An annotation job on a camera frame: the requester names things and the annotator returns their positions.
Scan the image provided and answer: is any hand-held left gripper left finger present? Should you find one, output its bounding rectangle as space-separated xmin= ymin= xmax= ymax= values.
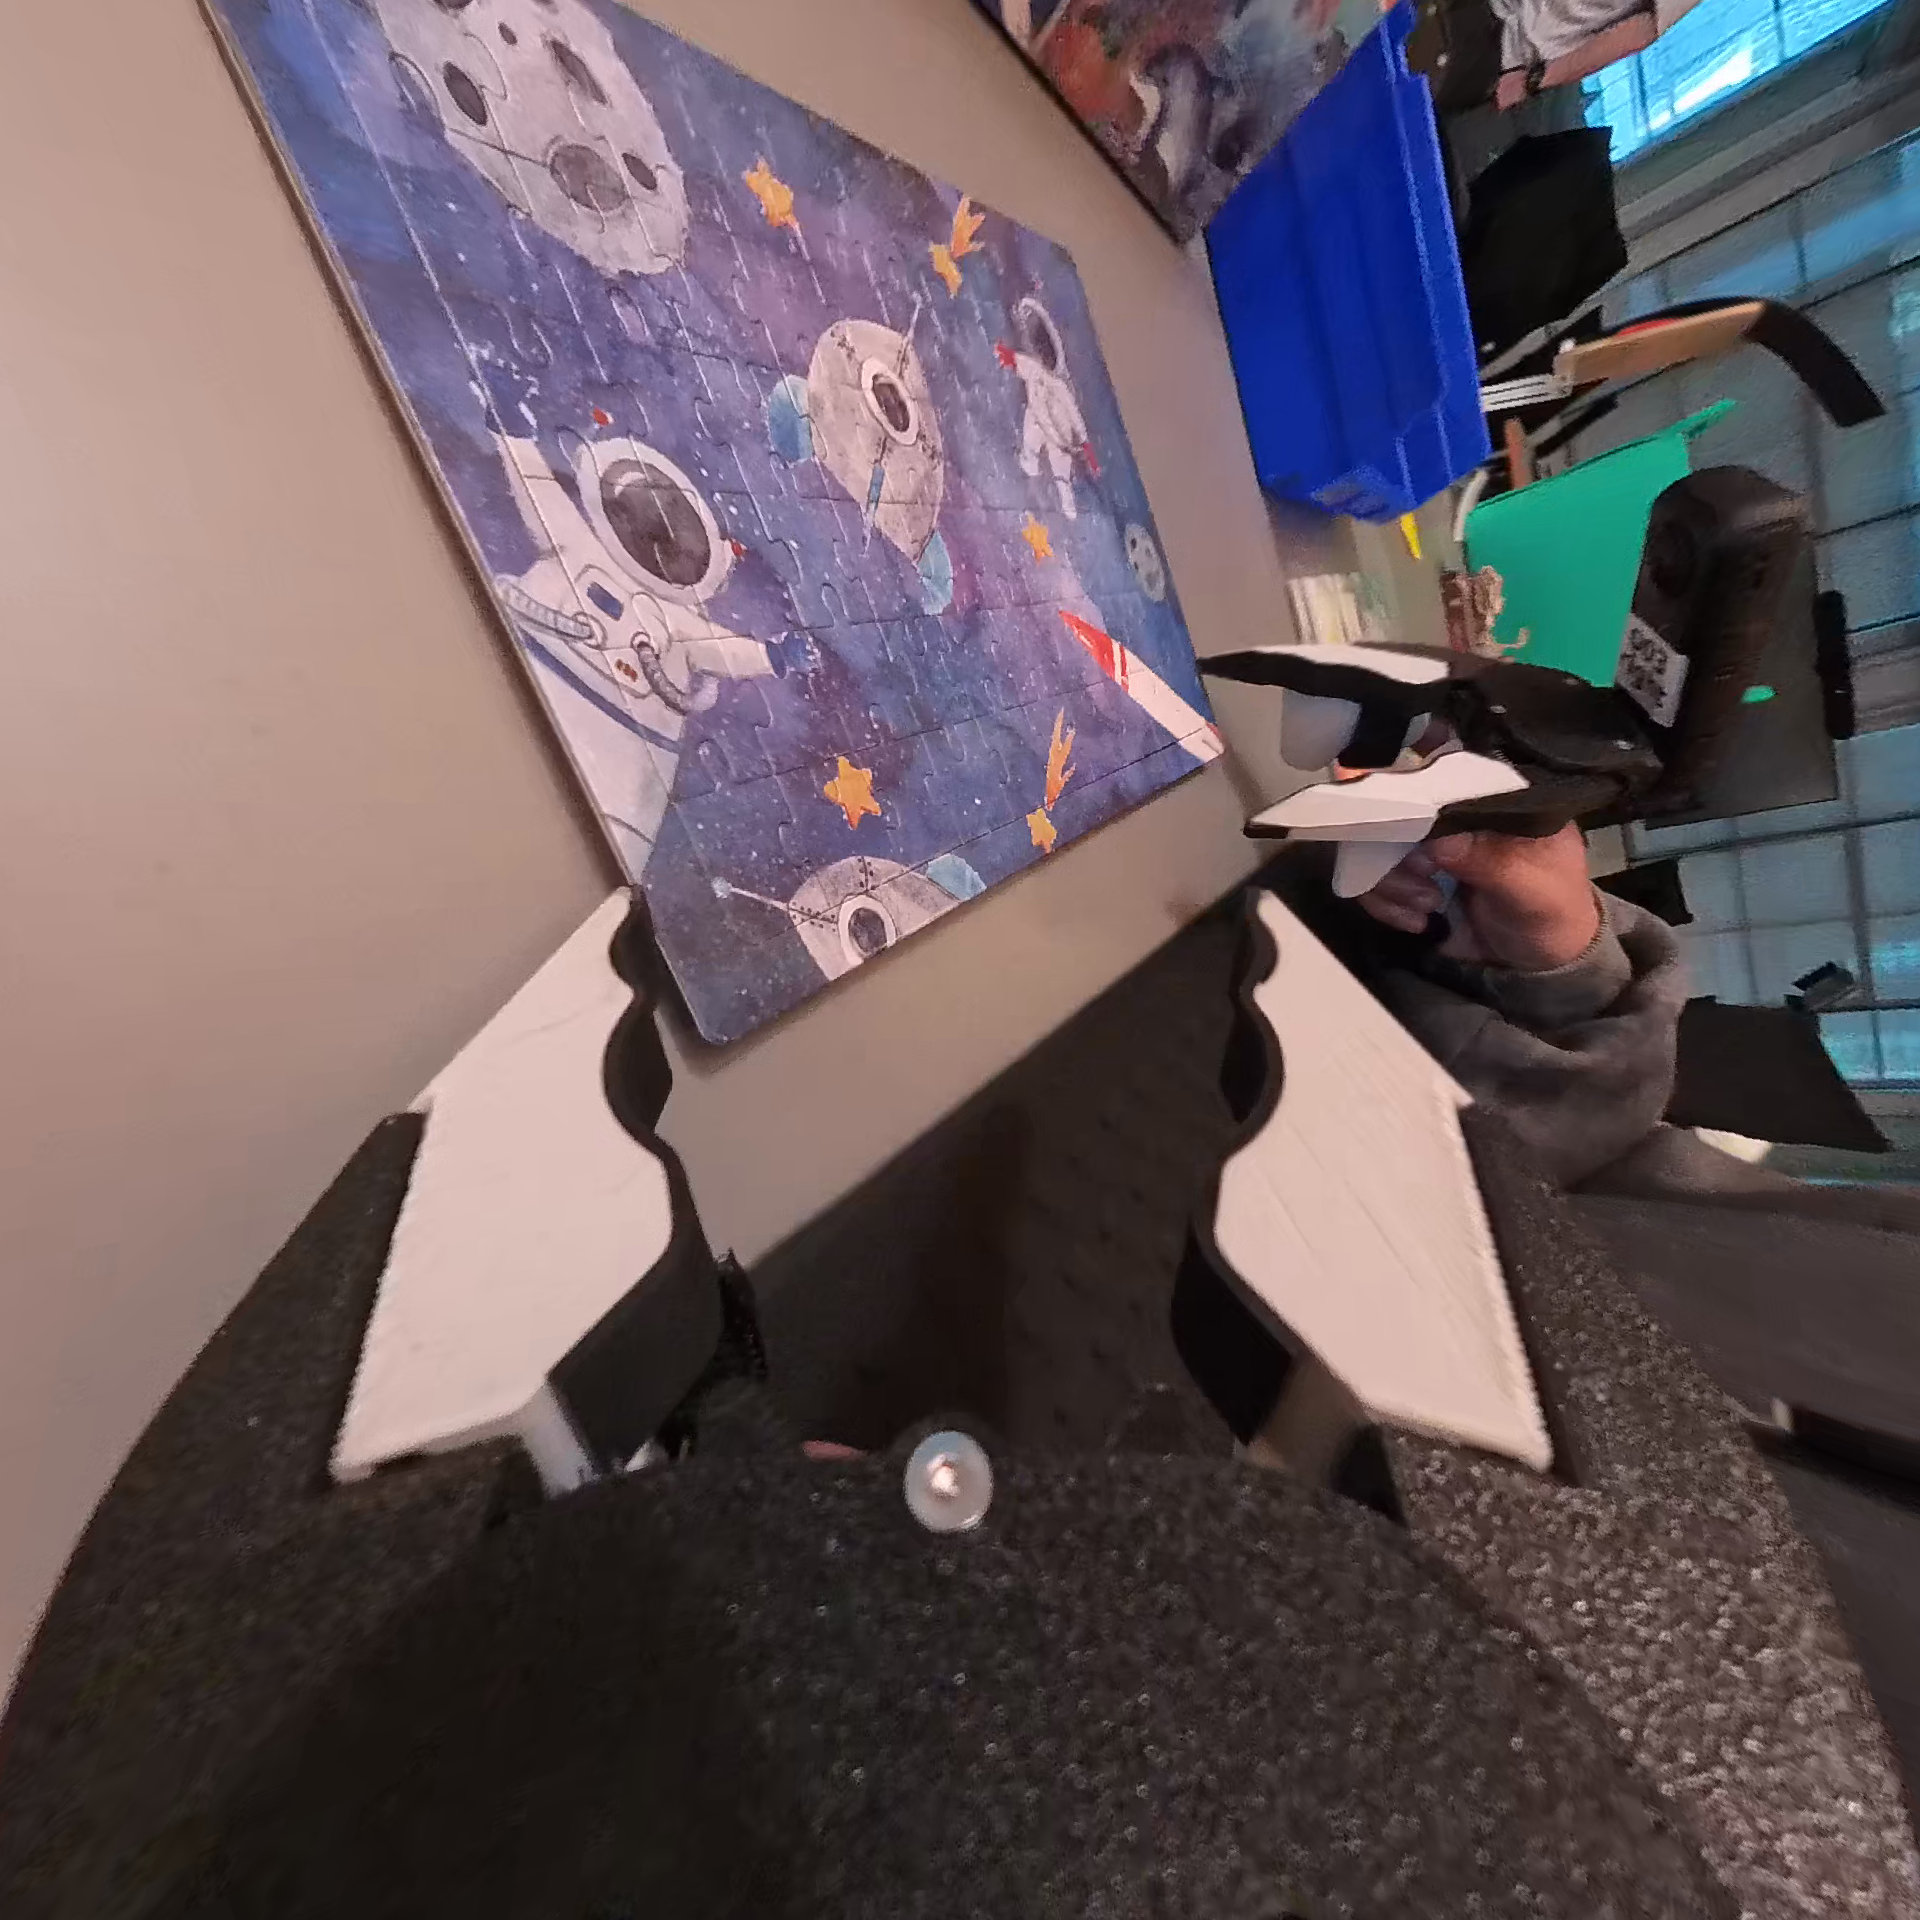
xmin=329 ymin=886 xmax=726 ymax=1496

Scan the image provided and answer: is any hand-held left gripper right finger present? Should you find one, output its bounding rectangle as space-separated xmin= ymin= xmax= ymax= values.
xmin=1172 ymin=889 xmax=1555 ymax=1482

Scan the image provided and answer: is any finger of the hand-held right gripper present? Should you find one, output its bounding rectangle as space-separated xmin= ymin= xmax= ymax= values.
xmin=1198 ymin=648 xmax=1490 ymax=726
xmin=1241 ymin=752 xmax=1535 ymax=845

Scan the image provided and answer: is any space jigsaw puzzle board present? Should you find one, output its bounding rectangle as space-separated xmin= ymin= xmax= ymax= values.
xmin=202 ymin=0 xmax=1224 ymax=1047

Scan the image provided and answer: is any person's right forearm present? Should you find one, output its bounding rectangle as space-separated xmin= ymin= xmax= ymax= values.
xmin=1381 ymin=886 xmax=1920 ymax=1201

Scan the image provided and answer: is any person's right hand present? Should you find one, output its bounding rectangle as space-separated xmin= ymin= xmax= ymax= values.
xmin=1358 ymin=818 xmax=1614 ymax=976

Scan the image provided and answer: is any green plastic bin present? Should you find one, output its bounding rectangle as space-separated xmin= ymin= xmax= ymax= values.
xmin=1463 ymin=399 xmax=1741 ymax=664

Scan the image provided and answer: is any wooden chair armrest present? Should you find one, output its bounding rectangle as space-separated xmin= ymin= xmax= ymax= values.
xmin=1551 ymin=298 xmax=1891 ymax=429

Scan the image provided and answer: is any blue plastic bin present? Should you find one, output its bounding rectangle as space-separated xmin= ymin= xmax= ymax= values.
xmin=1209 ymin=0 xmax=1494 ymax=518

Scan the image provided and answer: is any window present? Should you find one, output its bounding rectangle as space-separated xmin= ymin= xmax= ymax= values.
xmin=1575 ymin=0 xmax=1920 ymax=1091

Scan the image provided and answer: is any black bag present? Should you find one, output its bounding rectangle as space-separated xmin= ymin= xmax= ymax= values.
xmin=1456 ymin=129 xmax=1633 ymax=375

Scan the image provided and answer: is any printed jigsaw puzzle box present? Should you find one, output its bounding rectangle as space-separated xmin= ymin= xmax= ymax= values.
xmin=977 ymin=0 xmax=1420 ymax=243

